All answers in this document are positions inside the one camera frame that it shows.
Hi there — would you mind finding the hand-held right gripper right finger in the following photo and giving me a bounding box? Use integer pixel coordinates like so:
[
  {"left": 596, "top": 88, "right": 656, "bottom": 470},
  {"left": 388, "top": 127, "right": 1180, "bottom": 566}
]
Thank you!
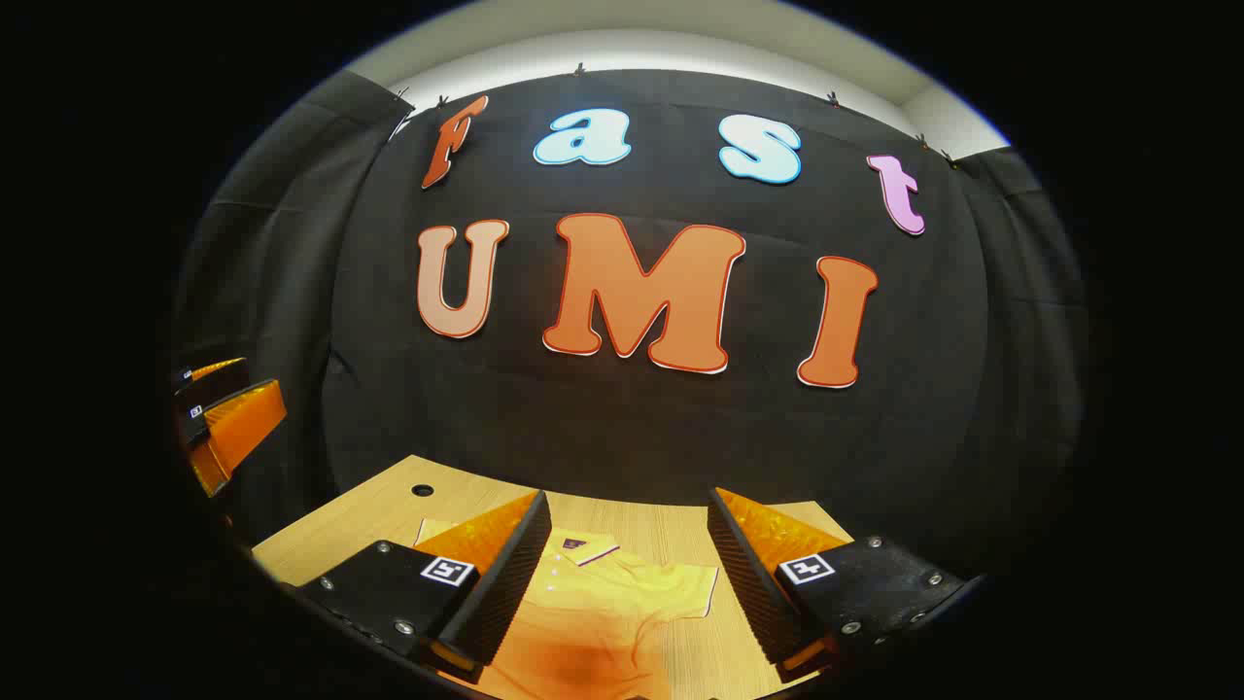
[{"left": 707, "top": 486, "right": 985, "bottom": 684}]

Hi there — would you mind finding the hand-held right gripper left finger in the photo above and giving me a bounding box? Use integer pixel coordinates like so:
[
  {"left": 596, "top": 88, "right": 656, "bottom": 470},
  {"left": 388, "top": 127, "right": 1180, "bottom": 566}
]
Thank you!
[{"left": 292, "top": 491, "right": 553, "bottom": 683}]

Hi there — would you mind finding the orange polo T-shirt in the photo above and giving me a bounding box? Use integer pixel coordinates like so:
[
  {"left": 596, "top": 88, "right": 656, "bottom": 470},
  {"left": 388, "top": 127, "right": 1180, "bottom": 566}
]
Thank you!
[{"left": 413, "top": 518, "right": 720, "bottom": 700}]

